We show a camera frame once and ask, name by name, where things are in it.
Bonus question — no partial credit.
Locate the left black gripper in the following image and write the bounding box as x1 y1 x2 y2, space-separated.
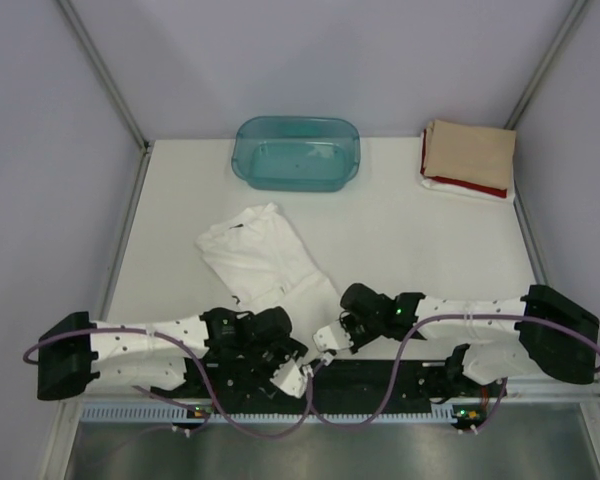
244 336 307 399

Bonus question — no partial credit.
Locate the grey slotted cable duct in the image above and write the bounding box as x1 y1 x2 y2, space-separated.
81 398 486 425

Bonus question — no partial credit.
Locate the white t shirt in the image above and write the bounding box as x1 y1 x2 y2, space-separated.
421 178 508 202
196 203 339 326

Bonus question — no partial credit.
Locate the right aluminium frame post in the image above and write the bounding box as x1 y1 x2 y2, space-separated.
503 0 593 130

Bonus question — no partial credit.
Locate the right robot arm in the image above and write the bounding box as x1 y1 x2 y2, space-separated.
332 283 600 400

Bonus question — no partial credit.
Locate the folded beige t shirt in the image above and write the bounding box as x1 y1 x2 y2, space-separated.
425 119 517 189

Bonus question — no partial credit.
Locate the left aluminium frame post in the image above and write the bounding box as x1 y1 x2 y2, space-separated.
53 0 150 152

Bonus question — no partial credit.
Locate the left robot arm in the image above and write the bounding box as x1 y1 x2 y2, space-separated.
26 307 308 401

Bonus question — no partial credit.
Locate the teal plastic basin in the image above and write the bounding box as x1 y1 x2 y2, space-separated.
230 116 361 193

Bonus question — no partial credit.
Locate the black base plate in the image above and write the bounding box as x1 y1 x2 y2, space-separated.
150 359 500 416

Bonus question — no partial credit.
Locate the aluminium frame post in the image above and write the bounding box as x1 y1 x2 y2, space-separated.
53 0 150 152
503 0 593 130

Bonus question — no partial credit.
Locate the folded white t shirt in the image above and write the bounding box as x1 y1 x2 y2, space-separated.
421 178 508 202

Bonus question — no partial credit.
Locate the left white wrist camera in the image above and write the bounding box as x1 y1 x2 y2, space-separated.
270 360 313 399

